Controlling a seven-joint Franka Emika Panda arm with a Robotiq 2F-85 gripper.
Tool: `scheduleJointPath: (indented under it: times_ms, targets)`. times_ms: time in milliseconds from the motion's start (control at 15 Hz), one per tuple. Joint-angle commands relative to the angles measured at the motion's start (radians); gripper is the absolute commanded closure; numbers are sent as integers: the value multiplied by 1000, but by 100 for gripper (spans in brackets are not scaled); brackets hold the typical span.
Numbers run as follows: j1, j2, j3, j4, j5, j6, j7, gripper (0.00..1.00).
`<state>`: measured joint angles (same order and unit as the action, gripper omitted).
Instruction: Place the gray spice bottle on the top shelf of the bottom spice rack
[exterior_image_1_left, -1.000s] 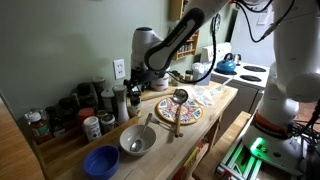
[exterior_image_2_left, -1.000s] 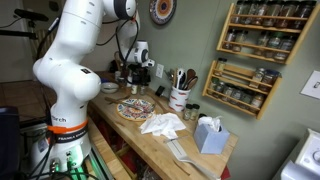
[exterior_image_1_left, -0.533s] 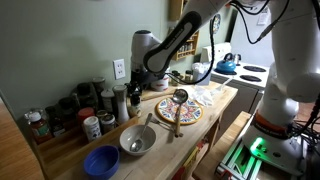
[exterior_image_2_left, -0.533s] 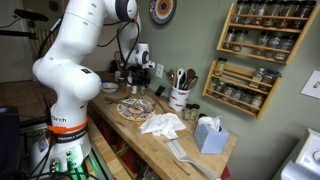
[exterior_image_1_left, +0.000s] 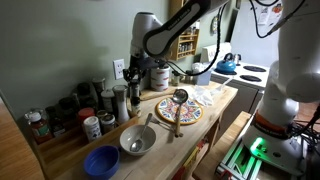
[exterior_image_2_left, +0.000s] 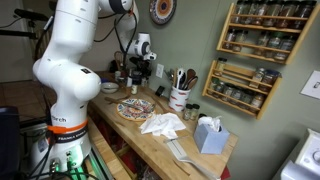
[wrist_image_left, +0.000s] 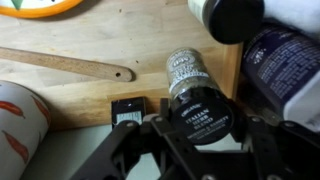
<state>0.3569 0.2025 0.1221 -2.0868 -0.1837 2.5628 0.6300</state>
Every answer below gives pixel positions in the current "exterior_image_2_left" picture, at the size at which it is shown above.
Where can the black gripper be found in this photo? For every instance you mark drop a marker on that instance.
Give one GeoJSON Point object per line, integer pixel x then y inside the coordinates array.
{"type": "Point", "coordinates": [145, 66]}

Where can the gray spice bottle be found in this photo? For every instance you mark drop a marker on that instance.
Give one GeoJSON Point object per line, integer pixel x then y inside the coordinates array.
{"type": "Point", "coordinates": [144, 84]}

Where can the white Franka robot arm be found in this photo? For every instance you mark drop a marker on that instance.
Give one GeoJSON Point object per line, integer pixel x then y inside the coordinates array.
{"type": "Point", "coordinates": [66, 86]}

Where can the small white-lid spice bottle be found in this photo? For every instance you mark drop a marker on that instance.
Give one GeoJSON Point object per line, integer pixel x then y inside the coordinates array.
{"type": "Point", "coordinates": [134, 89]}

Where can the red-lid spice bottle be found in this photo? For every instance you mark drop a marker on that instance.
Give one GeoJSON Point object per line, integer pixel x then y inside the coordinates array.
{"type": "Point", "coordinates": [123, 74]}

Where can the dark glass bottle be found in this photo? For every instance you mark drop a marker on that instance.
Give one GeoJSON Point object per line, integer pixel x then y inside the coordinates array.
{"type": "Point", "coordinates": [113, 66]}

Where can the small black-lid spice jar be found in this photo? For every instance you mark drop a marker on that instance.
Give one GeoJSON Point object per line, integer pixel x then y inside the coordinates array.
{"type": "Point", "coordinates": [194, 111]}
{"type": "Point", "coordinates": [187, 111]}
{"type": "Point", "coordinates": [201, 116]}

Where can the glass spice jar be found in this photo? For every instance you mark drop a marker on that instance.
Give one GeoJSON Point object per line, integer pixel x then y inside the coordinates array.
{"type": "Point", "coordinates": [286, 48]}
{"type": "Point", "coordinates": [228, 91]}
{"type": "Point", "coordinates": [248, 13]}
{"type": "Point", "coordinates": [213, 86]}
{"type": "Point", "coordinates": [247, 98]}
{"type": "Point", "coordinates": [236, 95]}
{"type": "Point", "coordinates": [240, 40]}
{"type": "Point", "coordinates": [238, 8]}
{"type": "Point", "coordinates": [303, 15]}
{"type": "Point", "coordinates": [287, 15]}
{"type": "Point", "coordinates": [220, 66]}
{"type": "Point", "coordinates": [275, 45]}
{"type": "Point", "coordinates": [269, 80]}
{"type": "Point", "coordinates": [257, 101]}
{"type": "Point", "coordinates": [230, 39]}
{"type": "Point", "coordinates": [220, 89]}
{"type": "Point", "coordinates": [258, 77]}
{"type": "Point", "coordinates": [261, 42]}
{"type": "Point", "coordinates": [260, 13]}
{"type": "Point", "coordinates": [272, 13]}

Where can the white shaker blue label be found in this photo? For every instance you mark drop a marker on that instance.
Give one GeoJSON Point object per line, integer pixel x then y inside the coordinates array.
{"type": "Point", "coordinates": [129, 81]}

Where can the black kitchen timer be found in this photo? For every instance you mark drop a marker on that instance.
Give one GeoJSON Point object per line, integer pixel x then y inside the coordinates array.
{"type": "Point", "coordinates": [160, 90]}

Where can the metal kitchen utensil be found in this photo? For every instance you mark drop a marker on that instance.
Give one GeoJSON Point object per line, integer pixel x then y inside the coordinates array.
{"type": "Point", "coordinates": [169, 74]}

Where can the flat wooden spatula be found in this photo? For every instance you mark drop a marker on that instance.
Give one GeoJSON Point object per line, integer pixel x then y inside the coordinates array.
{"type": "Point", "coordinates": [174, 78]}

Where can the white slotted spoon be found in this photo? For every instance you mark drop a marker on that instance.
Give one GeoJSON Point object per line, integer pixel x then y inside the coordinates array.
{"type": "Point", "coordinates": [180, 76]}

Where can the white ceramic bowl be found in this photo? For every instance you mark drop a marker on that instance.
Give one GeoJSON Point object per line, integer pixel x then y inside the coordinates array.
{"type": "Point", "coordinates": [110, 87]}

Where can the colourful painted ceramic plate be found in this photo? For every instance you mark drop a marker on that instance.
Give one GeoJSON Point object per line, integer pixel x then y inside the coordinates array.
{"type": "Point", "coordinates": [140, 115]}

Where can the white crock with red fish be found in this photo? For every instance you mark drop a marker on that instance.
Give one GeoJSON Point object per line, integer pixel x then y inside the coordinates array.
{"type": "Point", "coordinates": [178, 100]}

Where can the blue plastic bowl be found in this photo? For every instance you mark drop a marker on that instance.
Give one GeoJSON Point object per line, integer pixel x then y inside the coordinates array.
{"type": "Point", "coordinates": [105, 80]}

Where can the light wooden spoon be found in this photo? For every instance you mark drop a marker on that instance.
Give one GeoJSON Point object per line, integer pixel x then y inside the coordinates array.
{"type": "Point", "coordinates": [190, 74]}

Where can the dark wooden spoon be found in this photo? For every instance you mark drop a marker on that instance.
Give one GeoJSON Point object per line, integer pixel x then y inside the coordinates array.
{"type": "Point", "coordinates": [193, 82]}

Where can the crumpled white cloth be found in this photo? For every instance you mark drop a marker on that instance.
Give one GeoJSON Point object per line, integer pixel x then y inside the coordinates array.
{"type": "Point", "coordinates": [161, 125]}

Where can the pale slotted spatula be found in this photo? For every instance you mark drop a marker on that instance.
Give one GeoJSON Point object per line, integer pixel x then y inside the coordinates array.
{"type": "Point", "coordinates": [176, 150]}

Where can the white tissue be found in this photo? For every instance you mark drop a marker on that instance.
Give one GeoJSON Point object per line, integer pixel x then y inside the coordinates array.
{"type": "Point", "coordinates": [210, 122]}

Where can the wooden robot platform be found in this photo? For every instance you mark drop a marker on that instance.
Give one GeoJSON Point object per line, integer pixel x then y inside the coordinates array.
{"type": "Point", "coordinates": [106, 150]}

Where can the blue tissue box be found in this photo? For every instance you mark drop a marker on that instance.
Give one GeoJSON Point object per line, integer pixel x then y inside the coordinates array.
{"type": "Point", "coordinates": [210, 141]}

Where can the red hanging towel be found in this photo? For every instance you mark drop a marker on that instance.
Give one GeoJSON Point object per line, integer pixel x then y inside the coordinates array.
{"type": "Point", "coordinates": [226, 173]}

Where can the black monitor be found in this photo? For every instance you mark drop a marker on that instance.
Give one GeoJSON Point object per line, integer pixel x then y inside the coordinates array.
{"type": "Point", "coordinates": [8, 140]}

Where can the white stove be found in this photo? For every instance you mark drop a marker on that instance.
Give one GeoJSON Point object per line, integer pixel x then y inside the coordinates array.
{"type": "Point", "coordinates": [310, 156]}

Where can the white wall outlet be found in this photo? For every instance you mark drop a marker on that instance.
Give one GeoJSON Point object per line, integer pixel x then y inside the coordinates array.
{"type": "Point", "coordinates": [159, 70]}

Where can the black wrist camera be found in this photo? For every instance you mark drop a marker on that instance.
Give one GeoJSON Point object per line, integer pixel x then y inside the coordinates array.
{"type": "Point", "coordinates": [133, 60]}

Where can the decorative painted wall plate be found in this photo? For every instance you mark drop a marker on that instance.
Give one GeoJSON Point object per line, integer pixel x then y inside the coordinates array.
{"type": "Point", "coordinates": [162, 10]}

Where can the wooden wall spice rack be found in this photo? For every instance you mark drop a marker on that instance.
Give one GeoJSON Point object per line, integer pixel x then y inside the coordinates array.
{"type": "Point", "coordinates": [238, 70]}
{"type": "Point", "coordinates": [266, 28]}

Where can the aluminium extrusion frame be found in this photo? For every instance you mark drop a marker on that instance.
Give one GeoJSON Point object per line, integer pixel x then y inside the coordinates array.
{"type": "Point", "coordinates": [98, 163]}

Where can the black camera tripod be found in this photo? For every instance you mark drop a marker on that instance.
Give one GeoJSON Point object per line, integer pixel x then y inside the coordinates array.
{"type": "Point", "coordinates": [30, 15]}

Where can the white light switch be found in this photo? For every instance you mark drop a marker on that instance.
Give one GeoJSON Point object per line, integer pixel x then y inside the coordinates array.
{"type": "Point", "coordinates": [311, 85]}

